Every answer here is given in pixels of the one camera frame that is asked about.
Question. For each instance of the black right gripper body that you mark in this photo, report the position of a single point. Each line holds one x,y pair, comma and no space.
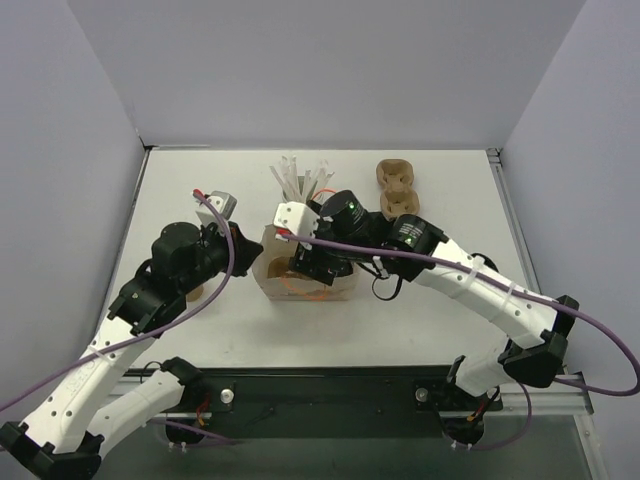
314,265

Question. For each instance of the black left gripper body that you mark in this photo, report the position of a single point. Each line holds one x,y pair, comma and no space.
236,248

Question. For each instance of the beige paper takeout bag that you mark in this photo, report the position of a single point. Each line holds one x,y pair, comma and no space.
286,271

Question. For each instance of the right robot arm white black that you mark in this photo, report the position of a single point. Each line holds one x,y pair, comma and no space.
535,327

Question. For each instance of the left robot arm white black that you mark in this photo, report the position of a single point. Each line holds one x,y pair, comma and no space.
71,432

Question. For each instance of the stack of paper cups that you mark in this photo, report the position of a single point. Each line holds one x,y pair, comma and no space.
195,294

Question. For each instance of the wrapped white straws bundle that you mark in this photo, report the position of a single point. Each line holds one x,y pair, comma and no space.
311,184

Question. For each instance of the brown pulp cup carrier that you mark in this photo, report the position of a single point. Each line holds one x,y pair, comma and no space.
396,178

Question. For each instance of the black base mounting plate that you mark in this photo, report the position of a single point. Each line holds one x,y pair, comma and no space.
396,402

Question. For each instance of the stack of black lids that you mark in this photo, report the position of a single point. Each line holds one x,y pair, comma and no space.
487,261

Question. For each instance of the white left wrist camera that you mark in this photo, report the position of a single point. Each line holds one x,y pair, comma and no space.
214,208

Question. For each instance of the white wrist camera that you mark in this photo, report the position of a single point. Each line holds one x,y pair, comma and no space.
294,218
214,208

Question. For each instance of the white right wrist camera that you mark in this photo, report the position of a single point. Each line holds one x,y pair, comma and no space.
294,218

